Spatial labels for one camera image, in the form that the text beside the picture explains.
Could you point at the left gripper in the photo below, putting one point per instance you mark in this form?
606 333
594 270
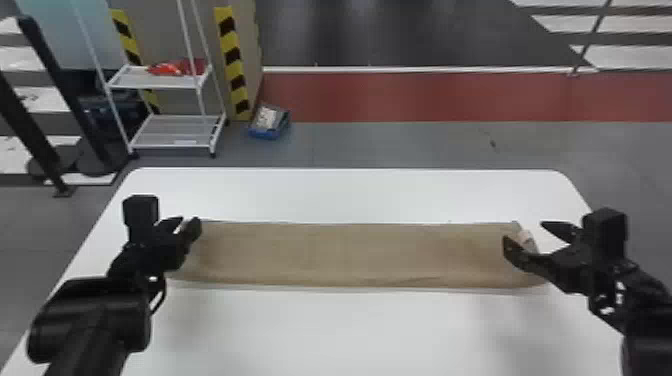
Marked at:
149 254

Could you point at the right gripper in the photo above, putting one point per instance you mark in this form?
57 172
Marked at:
575 270

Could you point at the beige towel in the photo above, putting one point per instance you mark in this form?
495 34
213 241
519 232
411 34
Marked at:
352 254

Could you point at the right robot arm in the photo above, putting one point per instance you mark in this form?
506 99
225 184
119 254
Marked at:
638 310

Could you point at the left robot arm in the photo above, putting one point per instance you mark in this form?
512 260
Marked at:
89 320

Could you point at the blue basket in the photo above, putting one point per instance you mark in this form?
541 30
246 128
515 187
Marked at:
269 122

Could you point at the red snack packet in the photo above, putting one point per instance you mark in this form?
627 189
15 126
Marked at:
170 68

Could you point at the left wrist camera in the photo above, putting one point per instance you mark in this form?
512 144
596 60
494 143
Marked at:
140 212

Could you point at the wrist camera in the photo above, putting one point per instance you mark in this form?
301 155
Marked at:
605 231
140 212

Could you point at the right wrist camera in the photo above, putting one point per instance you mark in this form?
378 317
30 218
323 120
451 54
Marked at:
605 231

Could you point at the yellow black striped post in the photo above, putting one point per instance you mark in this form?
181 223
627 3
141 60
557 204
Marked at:
232 63
129 44

